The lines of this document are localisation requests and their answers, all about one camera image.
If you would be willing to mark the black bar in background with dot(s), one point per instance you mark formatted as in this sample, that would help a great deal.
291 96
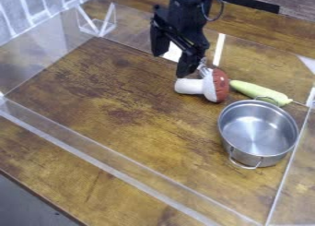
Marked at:
256 5

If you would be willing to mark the silver metal pot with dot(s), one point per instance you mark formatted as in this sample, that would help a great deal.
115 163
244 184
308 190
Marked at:
258 132

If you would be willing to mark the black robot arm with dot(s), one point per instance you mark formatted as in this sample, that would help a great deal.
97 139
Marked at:
205 6

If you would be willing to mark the spoon with green handle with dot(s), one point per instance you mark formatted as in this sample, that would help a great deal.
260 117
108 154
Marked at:
251 90

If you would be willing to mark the plush brown white mushroom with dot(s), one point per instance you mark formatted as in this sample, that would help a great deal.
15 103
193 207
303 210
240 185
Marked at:
212 86

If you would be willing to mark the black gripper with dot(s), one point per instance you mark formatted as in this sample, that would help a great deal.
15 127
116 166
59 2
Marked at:
181 22

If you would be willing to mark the clear acrylic triangular bracket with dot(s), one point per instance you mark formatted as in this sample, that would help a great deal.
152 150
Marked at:
96 27

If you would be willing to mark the clear acrylic enclosure wall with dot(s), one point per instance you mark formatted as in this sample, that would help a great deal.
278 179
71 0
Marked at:
103 140

